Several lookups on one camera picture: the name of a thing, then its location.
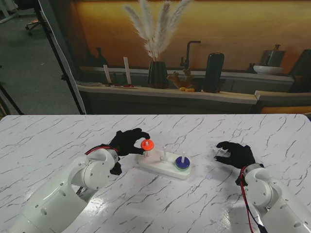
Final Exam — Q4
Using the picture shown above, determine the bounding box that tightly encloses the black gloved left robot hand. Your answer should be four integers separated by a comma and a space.
109, 128, 151, 156

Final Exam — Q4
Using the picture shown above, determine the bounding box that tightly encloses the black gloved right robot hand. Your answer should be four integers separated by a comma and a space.
213, 141, 257, 169

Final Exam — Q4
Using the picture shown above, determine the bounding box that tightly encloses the small orange ring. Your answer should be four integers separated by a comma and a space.
140, 139, 155, 150

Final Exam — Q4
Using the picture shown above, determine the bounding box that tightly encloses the white three-rod Hanoi tower base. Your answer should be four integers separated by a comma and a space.
138, 145, 192, 180

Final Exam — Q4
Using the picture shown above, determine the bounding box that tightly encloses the medium blue ring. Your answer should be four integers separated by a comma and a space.
175, 156, 190, 168

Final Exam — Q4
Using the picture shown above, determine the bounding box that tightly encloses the wooden board with red pieces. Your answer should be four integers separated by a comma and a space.
104, 83, 138, 90

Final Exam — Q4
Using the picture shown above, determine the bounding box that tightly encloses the short white candle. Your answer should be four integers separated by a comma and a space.
102, 65, 112, 84

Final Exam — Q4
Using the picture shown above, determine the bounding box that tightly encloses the tall white candle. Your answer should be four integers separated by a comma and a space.
122, 57, 132, 85

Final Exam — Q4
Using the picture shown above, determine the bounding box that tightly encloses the black ribbed vase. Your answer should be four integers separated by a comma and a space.
147, 61, 169, 90

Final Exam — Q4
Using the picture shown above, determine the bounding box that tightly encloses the brown plush toy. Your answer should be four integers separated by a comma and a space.
167, 68, 195, 89

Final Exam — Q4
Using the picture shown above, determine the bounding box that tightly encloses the tall black cylinder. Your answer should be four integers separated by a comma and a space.
204, 52, 225, 94

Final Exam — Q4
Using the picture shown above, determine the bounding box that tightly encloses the white bowl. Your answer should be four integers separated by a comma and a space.
253, 65, 284, 75

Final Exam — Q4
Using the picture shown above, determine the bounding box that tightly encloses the black tripod stand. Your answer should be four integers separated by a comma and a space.
31, 0, 86, 115
0, 83, 25, 115

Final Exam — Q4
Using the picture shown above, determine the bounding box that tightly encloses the dark teal box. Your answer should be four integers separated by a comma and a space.
289, 50, 311, 93

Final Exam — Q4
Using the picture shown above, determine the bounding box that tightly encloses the black kitchen faucet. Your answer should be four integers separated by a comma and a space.
180, 40, 202, 71

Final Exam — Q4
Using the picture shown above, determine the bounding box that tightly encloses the white pampas grass bunch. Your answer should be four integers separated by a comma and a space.
122, 0, 194, 61

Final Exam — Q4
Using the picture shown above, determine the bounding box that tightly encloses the white-edged kitchen backdrop panel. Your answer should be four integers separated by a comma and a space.
38, 0, 311, 115

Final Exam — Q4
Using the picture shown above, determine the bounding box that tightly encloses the office chair with orange seat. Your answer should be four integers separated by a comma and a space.
24, 17, 42, 36

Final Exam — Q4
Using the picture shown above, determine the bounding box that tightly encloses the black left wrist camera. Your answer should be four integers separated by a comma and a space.
109, 162, 122, 176

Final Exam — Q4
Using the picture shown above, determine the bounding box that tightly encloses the red left arm cable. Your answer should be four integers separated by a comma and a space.
85, 144, 119, 156

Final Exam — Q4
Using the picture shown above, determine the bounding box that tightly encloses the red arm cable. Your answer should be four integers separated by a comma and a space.
240, 166, 268, 233
85, 144, 119, 156

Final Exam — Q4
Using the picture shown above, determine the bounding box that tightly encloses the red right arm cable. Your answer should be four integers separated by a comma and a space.
240, 166, 268, 233

